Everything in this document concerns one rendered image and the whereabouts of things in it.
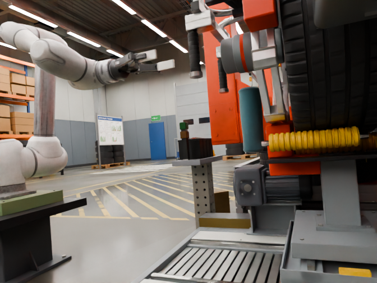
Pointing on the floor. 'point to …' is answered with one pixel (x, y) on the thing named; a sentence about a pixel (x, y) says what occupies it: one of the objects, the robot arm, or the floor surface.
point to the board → (110, 133)
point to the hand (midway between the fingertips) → (162, 59)
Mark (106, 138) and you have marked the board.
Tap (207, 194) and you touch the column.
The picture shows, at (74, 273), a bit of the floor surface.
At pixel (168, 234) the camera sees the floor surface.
